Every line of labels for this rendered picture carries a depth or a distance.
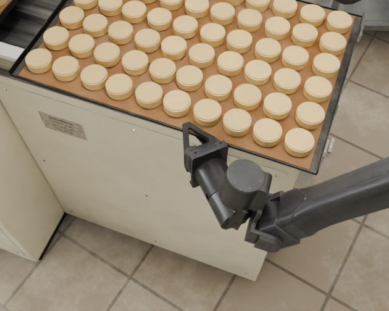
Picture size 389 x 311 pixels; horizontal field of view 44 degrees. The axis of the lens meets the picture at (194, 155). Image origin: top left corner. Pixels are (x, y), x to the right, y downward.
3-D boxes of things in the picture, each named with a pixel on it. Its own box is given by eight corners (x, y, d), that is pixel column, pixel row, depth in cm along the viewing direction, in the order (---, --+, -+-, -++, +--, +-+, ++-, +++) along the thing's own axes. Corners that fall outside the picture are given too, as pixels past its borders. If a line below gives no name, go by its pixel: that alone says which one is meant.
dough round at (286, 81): (278, 70, 92) (280, 63, 90) (303, 80, 90) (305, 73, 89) (268, 88, 89) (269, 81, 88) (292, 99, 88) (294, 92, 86)
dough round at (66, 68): (62, 59, 93) (60, 52, 91) (85, 66, 92) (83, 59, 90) (49, 78, 91) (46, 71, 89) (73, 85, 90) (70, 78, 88)
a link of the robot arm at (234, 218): (220, 238, 77) (250, 228, 79) (230, 218, 71) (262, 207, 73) (202, 202, 80) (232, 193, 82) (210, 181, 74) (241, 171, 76)
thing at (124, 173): (67, 222, 172) (-35, 50, 95) (108, 147, 189) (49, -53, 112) (253, 290, 160) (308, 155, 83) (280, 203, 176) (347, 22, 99)
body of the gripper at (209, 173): (188, 180, 85) (205, 215, 82) (187, 150, 77) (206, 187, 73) (220, 167, 87) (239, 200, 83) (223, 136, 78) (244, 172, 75)
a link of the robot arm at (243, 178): (276, 255, 75) (284, 210, 80) (301, 222, 66) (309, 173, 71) (204, 231, 76) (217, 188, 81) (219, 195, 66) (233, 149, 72)
